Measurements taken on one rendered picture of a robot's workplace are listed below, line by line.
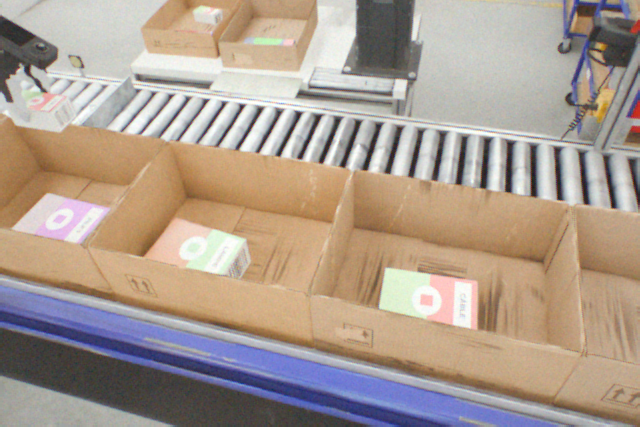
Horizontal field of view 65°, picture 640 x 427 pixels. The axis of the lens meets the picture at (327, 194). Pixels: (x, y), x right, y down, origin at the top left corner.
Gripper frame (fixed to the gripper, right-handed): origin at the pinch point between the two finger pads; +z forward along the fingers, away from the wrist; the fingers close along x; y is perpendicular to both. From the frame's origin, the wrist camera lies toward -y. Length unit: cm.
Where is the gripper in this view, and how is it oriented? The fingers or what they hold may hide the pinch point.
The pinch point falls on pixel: (39, 106)
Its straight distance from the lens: 110.9
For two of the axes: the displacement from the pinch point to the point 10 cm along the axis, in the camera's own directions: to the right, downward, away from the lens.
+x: -2.6, 6.9, -6.7
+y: -9.6, -1.6, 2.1
